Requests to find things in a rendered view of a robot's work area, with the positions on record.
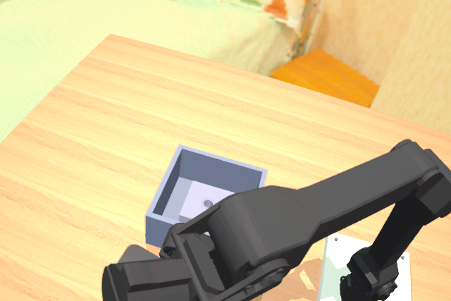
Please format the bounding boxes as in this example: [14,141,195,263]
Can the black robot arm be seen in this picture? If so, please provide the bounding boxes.
[101,138,451,301]

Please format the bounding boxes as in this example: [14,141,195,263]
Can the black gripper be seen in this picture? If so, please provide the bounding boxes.
[159,222,216,259]

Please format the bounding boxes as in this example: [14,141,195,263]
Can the light blue open box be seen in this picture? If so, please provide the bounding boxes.
[145,145,268,249]

